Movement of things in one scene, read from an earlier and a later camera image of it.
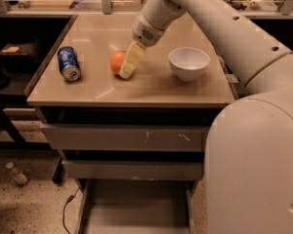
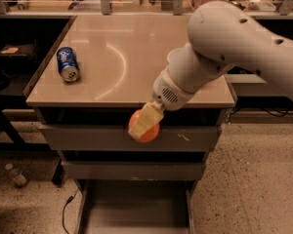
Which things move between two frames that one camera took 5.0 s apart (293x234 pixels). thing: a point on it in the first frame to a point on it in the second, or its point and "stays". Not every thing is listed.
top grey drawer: (126, 137) stays
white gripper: (145, 32) to (171, 92)
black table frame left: (0, 104) stays
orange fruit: (116, 59) to (149, 136)
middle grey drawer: (133, 170) stays
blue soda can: (68, 63) stays
